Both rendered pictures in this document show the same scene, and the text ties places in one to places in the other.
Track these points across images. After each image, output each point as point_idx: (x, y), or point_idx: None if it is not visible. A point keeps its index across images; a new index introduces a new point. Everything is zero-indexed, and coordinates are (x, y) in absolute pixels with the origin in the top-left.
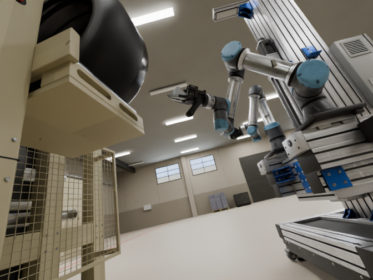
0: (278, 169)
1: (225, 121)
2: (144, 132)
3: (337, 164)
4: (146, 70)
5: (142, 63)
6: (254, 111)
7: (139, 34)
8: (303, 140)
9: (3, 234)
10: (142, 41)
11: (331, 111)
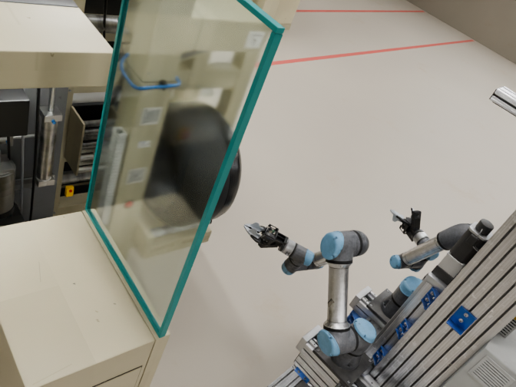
0: (353, 316)
1: (289, 272)
2: (207, 240)
3: (302, 372)
4: (225, 212)
5: (216, 216)
6: (418, 254)
7: (224, 194)
8: (302, 345)
9: None
10: (224, 200)
11: (324, 362)
